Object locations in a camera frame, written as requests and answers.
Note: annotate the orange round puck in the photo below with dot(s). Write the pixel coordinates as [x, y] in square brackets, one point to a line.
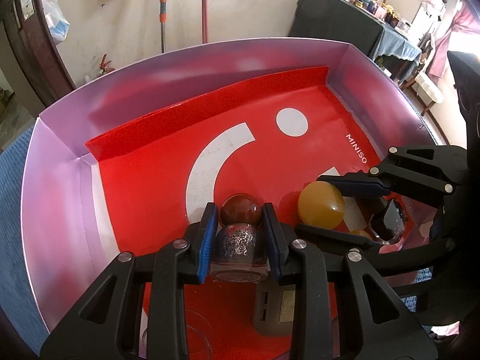
[362, 233]
[321, 205]

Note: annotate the mop with orange grip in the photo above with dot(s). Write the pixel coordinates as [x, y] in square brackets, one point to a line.
[163, 21]

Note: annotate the red Miniso paper liner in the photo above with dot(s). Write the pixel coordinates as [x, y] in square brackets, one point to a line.
[268, 137]

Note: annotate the dark wooden door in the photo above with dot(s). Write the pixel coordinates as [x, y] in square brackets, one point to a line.
[35, 51]

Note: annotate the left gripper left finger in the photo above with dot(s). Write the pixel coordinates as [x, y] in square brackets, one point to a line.
[105, 322]

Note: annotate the purple cardboard tray box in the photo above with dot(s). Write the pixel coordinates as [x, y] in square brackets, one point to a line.
[51, 215]

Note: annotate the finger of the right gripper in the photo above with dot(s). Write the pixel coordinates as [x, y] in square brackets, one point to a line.
[334, 242]
[358, 184]

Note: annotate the blue textured table cloth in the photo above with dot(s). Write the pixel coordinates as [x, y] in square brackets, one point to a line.
[23, 331]

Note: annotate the glitter bottle with red cap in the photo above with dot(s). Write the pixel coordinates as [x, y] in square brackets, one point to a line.
[239, 253]

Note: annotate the brown square compact case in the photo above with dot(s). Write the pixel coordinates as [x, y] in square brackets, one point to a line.
[274, 308]

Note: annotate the pink curtain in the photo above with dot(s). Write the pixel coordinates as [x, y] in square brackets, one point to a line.
[462, 22]

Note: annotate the clear plastic cup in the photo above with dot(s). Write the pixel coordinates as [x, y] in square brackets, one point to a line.
[198, 331]

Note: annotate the side table with blue cloth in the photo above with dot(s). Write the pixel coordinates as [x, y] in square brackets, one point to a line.
[401, 56]

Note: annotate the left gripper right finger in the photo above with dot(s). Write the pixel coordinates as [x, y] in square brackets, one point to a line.
[343, 308]

